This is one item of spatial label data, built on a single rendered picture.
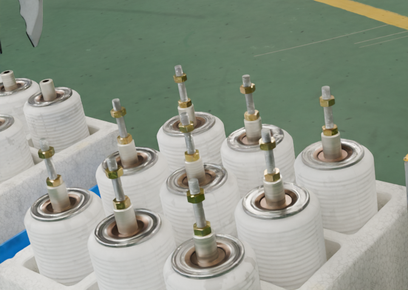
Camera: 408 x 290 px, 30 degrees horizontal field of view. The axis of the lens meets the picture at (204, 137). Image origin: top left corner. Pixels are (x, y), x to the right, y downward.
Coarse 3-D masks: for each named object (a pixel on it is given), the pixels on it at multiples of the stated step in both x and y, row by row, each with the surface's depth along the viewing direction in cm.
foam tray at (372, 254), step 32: (384, 192) 96; (384, 224) 89; (32, 256) 96; (352, 256) 85; (384, 256) 90; (0, 288) 95; (32, 288) 90; (64, 288) 89; (96, 288) 89; (320, 288) 81; (352, 288) 85; (384, 288) 91
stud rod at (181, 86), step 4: (176, 68) 103; (180, 68) 103; (176, 72) 104; (180, 72) 104; (180, 84) 104; (184, 84) 104; (180, 88) 104; (184, 88) 105; (180, 92) 105; (184, 92) 105; (180, 96) 105; (184, 96) 105; (184, 100) 105
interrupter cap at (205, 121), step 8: (200, 112) 110; (168, 120) 109; (176, 120) 109; (200, 120) 108; (208, 120) 107; (168, 128) 107; (176, 128) 107; (200, 128) 105; (208, 128) 105; (176, 136) 104; (184, 136) 104
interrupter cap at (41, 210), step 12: (72, 192) 94; (84, 192) 93; (36, 204) 93; (48, 204) 93; (72, 204) 92; (84, 204) 90; (36, 216) 90; (48, 216) 90; (60, 216) 89; (72, 216) 89
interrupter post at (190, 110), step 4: (192, 104) 106; (180, 108) 105; (184, 108) 105; (188, 108) 105; (192, 108) 106; (180, 112) 106; (188, 112) 105; (192, 112) 106; (192, 116) 106; (180, 120) 106; (192, 120) 106; (196, 124) 107
